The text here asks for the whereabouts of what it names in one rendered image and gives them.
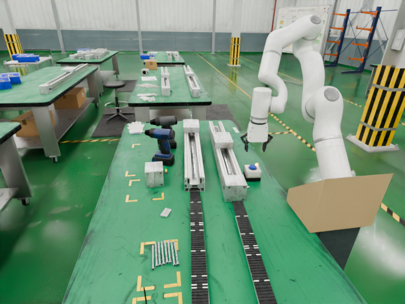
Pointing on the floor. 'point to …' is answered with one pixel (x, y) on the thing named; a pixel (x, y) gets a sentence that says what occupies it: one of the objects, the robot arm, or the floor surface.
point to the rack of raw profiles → (357, 42)
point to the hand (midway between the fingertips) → (255, 149)
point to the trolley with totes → (27, 60)
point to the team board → (284, 15)
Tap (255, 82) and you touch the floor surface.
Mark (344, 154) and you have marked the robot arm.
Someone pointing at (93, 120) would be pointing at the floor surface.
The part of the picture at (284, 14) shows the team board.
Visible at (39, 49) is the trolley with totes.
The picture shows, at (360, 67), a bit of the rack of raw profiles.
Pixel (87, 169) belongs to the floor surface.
